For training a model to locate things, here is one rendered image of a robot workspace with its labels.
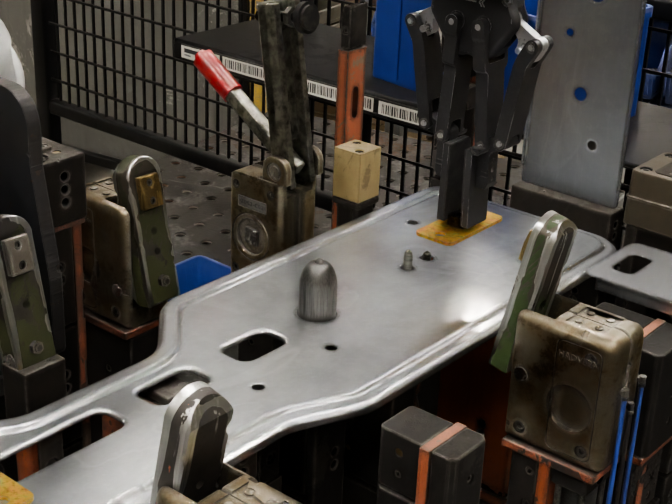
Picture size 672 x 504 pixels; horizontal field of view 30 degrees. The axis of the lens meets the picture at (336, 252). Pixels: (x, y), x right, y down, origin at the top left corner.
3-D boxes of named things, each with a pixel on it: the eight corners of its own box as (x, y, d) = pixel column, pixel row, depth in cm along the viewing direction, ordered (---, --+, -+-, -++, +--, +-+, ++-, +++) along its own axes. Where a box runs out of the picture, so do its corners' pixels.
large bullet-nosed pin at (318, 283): (318, 342, 103) (321, 270, 101) (290, 330, 105) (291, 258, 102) (343, 329, 105) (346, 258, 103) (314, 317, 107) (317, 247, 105)
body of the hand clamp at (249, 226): (272, 499, 131) (279, 186, 117) (225, 473, 135) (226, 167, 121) (309, 475, 135) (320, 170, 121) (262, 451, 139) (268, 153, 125)
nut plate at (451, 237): (449, 247, 104) (451, 234, 104) (413, 234, 107) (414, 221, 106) (504, 219, 110) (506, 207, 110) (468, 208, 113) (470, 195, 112)
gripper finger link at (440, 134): (460, 17, 100) (446, 12, 100) (439, 146, 105) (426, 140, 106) (488, 9, 103) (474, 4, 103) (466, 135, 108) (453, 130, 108)
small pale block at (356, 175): (344, 471, 136) (360, 155, 121) (320, 459, 138) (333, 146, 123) (364, 458, 139) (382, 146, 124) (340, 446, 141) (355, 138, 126)
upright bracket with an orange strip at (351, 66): (330, 448, 140) (350, 6, 120) (321, 443, 141) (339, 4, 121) (347, 437, 143) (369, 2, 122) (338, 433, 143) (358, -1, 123)
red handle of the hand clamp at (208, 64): (288, 168, 117) (188, 49, 121) (278, 183, 118) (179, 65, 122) (318, 157, 120) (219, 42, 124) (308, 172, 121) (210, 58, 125)
